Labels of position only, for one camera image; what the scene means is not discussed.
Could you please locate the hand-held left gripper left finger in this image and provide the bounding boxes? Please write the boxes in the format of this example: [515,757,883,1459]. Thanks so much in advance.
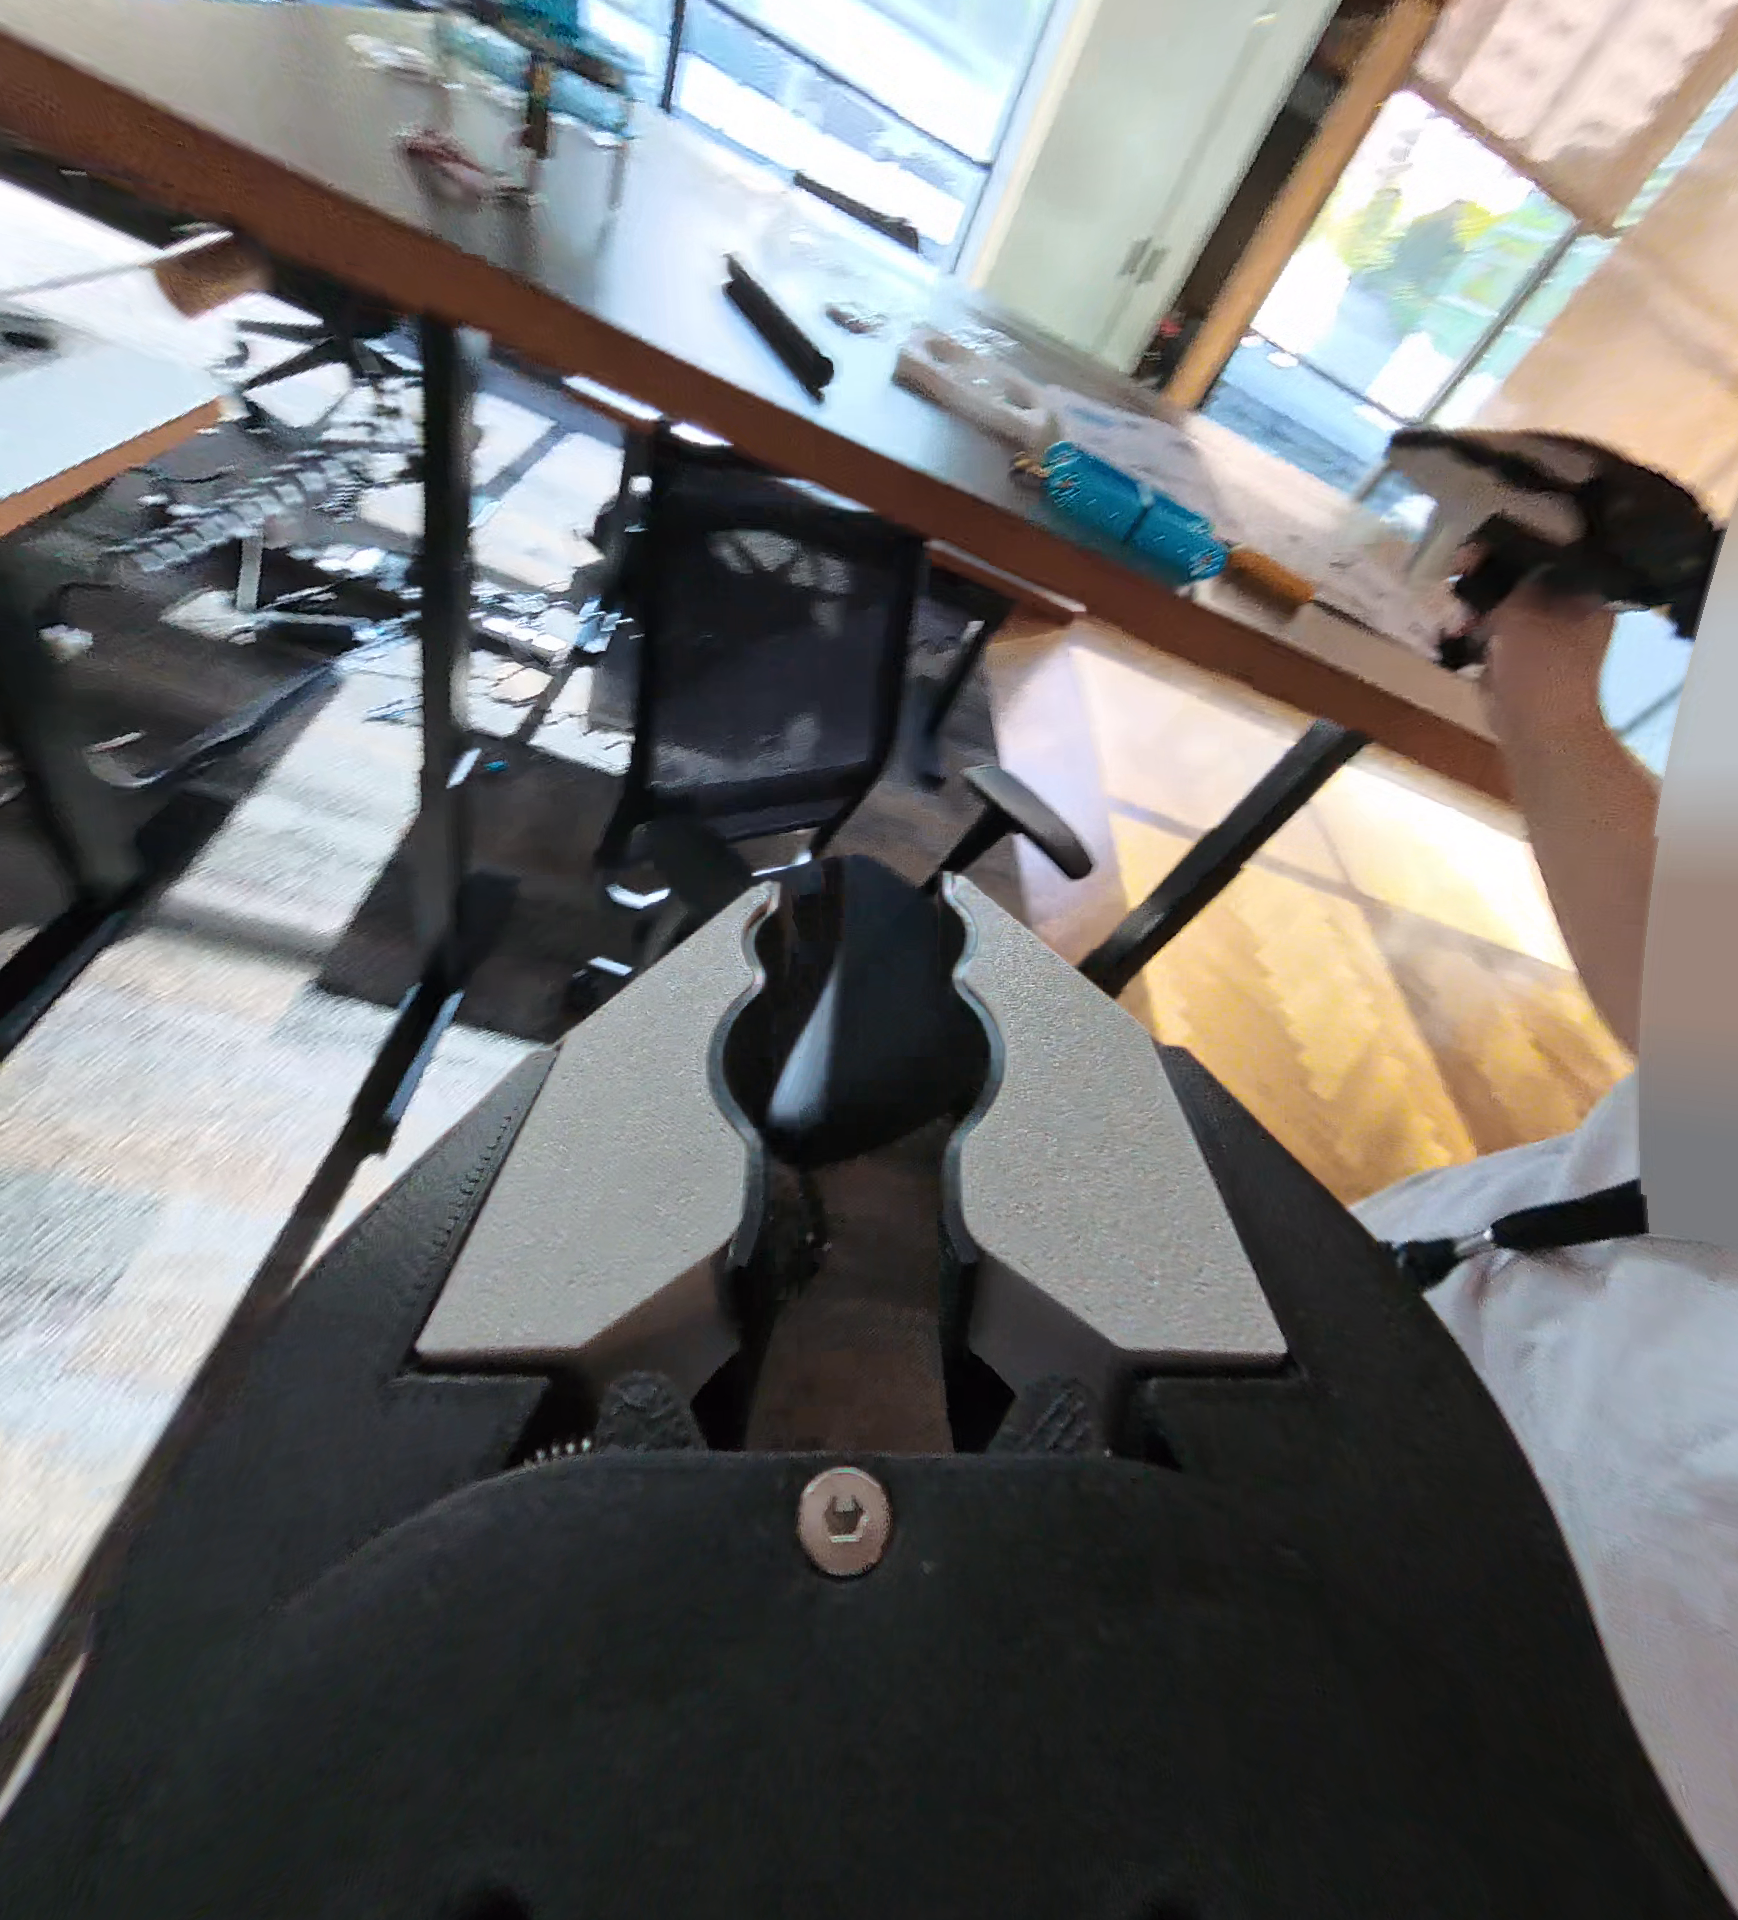
[415,883,780,1370]

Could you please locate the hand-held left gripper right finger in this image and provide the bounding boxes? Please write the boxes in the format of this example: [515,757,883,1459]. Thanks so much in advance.
[946,876,1291,1375]

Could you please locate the person's right forearm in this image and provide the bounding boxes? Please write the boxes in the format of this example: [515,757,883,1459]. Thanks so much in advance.
[1491,704,1670,1055]

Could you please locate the white desk with wooden edge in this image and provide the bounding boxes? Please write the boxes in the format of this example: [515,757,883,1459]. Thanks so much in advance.
[0,254,349,1086]

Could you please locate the person's right hand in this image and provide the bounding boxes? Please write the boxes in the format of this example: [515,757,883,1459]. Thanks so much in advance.
[1481,589,1619,724]

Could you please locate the beige window blind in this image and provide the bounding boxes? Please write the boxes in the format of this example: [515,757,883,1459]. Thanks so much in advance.
[1409,0,1738,234]

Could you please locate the blue ribbed part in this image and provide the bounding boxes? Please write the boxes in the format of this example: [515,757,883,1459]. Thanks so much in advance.
[1127,495,1231,589]
[1033,439,1160,536]

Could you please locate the black mesh office chair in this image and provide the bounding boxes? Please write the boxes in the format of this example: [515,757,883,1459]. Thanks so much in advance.
[568,425,1100,1022]

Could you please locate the white cabinet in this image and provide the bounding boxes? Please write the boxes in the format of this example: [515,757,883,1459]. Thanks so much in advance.
[963,0,1346,372]

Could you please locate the person's white shirt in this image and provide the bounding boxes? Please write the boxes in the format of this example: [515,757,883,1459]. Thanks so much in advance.
[1353,1080,1738,1920]

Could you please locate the long black bar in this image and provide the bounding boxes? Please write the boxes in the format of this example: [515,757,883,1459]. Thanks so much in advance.
[790,170,926,254]
[721,253,839,403]

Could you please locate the blue hobby robot parts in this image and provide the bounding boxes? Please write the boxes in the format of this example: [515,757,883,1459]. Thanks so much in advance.
[393,0,635,206]

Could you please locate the black lanyard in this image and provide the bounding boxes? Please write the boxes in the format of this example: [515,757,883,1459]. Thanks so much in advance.
[1393,1179,1653,1287]

